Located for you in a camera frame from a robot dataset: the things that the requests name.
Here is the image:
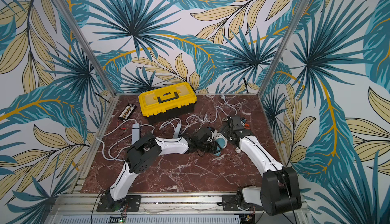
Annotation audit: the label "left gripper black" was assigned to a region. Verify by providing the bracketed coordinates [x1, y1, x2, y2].
[199, 141, 224, 154]

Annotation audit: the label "thin white cord of strip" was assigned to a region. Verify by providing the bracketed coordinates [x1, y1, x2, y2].
[158, 94, 238, 133]

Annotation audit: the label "grey white power strip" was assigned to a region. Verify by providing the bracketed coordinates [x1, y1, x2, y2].
[173, 123, 182, 139]

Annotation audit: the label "teal power strip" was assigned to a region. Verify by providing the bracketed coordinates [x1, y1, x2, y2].
[212, 133, 227, 156]

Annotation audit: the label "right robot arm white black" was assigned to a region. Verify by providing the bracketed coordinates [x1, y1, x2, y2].
[219, 116, 302, 216]

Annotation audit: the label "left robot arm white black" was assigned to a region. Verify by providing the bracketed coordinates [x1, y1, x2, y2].
[106, 127, 226, 206]

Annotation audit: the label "left grey power strip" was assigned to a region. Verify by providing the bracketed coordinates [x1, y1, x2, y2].
[132, 123, 140, 145]

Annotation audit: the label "yellow black toolbox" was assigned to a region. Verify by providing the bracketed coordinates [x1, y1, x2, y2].
[138, 82, 197, 123]

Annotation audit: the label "orange handled pliers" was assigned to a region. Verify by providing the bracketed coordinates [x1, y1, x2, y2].
[241, 117, 250, 129]

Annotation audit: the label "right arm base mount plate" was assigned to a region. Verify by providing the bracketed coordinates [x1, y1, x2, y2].
[217, 195, 264, 211]

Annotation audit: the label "white slotted cable duct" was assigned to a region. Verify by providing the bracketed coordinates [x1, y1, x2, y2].
[54, 214, 241, 224]

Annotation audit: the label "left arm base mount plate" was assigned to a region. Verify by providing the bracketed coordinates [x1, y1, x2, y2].
[96, 195, 141, 212]

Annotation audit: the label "aluminium front rail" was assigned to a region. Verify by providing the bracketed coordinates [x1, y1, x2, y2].
[51, 192, 308, 217]

